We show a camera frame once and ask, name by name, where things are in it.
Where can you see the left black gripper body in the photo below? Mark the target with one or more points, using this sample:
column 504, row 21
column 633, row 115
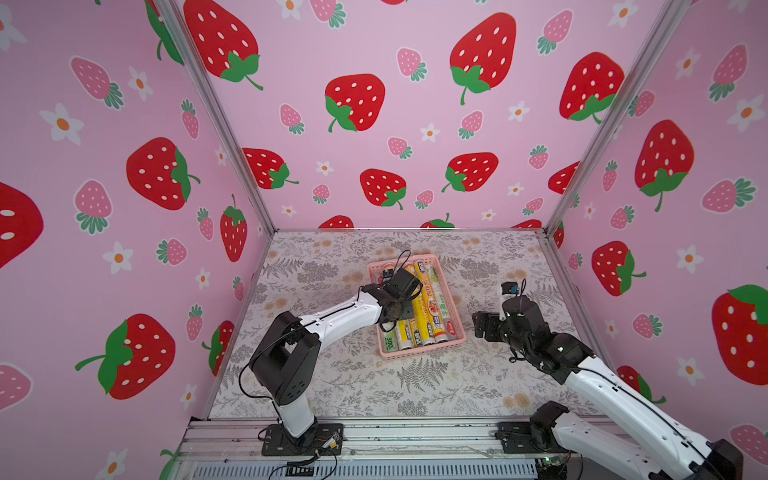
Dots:
column 404, row 309

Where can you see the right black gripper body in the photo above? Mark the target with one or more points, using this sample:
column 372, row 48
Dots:
column 491, row 325

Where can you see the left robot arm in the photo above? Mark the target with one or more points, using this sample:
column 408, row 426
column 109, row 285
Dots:
column 284, row 361

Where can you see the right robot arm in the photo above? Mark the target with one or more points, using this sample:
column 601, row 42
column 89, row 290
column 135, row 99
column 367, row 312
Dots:
column 658, row 446

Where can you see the pink plastic basket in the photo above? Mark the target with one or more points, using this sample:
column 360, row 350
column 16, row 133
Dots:
column 375, row 269

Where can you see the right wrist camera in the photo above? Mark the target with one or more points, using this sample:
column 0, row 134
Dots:
column 509, row 289

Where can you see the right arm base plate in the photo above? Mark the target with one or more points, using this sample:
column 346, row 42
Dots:
column 527, row 438

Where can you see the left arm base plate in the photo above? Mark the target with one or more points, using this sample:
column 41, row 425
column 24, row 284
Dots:
column 324, row 438

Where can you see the aluminium front rail frame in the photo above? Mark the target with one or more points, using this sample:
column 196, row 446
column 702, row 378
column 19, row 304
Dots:
column 378, row 448

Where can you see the right aluminium corner post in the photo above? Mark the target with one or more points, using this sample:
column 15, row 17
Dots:
column 662, row 31

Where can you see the aluminium corner post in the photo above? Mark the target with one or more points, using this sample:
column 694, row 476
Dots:
column 662, row 31
column 181, row 37

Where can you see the left aluminium corner post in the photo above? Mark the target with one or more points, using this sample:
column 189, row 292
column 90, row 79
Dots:
column 181, row 37

